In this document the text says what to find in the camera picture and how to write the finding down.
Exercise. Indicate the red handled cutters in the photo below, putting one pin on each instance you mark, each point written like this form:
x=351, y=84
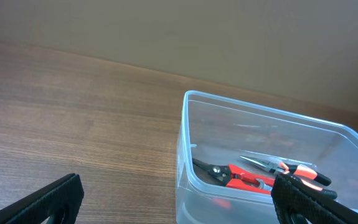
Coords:
x=234, y=177

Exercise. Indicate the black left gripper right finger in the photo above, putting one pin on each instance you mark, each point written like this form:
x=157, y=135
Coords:
x=297, y=203

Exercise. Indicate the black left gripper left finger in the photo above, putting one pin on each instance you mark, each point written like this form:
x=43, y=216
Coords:
x=56, y=203

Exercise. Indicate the orange black needle-nose pliers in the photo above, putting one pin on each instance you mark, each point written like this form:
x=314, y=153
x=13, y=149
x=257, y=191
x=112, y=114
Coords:
x=297, y=171

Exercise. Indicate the clear plastic container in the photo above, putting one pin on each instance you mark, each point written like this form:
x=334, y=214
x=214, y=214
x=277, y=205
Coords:
x=222, y=131

